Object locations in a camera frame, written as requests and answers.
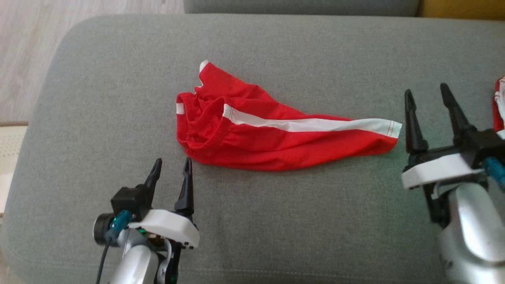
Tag yellow sofa cushion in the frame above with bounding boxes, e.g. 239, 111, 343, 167
418, 0, 505, 21

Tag black right cable, teal plug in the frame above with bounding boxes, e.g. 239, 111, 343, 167
484, 157, 505, 188

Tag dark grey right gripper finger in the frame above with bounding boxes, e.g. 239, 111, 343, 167
441, 83, 477, 147
406, 90, 429, 155

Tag grey sofa back cushion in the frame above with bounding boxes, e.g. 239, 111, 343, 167
183, 0, 421, 17

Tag red jersey with white panels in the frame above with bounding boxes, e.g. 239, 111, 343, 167
492, 76, 505, 139

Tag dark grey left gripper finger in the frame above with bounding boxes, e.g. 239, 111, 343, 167
175, 158, 195, 215
144, 159, 162, 198

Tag red shorts with white stripe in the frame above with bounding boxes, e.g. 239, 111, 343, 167
176, 60, 403, 172

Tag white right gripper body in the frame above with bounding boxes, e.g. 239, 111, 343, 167
401, 152, 490, 191

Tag cream rug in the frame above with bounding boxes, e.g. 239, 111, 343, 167
0, 122, 29, 215

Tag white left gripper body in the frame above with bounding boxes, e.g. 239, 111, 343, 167
128, 209, 200, 250

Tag grey sofa seat cushion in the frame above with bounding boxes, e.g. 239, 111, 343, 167
0, 14, 505, 284

